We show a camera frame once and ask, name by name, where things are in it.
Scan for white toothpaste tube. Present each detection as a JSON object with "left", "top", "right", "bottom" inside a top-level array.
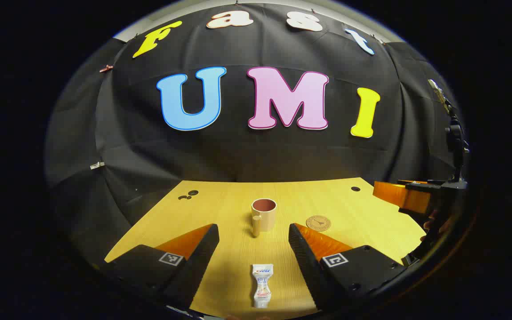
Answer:
[{"left": 252, "top": 264, "right": 274, "bottom": 309}]

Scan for beige cup with handle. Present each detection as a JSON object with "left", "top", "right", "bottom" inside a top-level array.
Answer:
[{"left": 251, "top": 198, "right": 278, "bottom": 238}]

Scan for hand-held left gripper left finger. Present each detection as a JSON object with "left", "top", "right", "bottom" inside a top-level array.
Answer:
[{"left": 100, "top": 224, "right": 220, "bottom": 311}]

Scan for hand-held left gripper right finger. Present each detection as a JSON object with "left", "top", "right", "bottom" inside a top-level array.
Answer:
[{"left": 288, "top": 223, "right": 407, "bottom": 311}]

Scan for round cork coaster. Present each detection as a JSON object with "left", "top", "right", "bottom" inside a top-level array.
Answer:
[{"left": 306, "top": 215, "right": 332, "bottom": 232}]

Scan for black backdrop cloth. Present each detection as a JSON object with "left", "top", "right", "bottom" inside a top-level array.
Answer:
[{"left": 45, "top": 4, "right": 465, "bottom": 267}]

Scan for wooden desktop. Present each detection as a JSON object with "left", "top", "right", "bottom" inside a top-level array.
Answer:
[{"left": 104, "top": 177, "right": 428, "bottom": 320}]

